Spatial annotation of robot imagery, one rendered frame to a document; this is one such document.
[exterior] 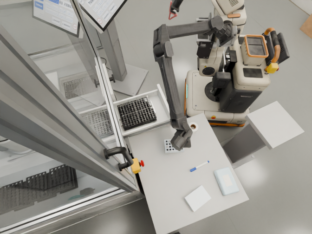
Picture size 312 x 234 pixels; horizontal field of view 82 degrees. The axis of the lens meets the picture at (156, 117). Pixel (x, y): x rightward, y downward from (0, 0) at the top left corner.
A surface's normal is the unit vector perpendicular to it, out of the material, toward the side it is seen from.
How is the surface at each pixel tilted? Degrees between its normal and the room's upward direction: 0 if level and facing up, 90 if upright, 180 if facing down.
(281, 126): 0
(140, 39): 0
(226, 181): 0
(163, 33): 42
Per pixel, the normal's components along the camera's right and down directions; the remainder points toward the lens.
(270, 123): -0.02, -0.44
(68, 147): 0.33, 0.84
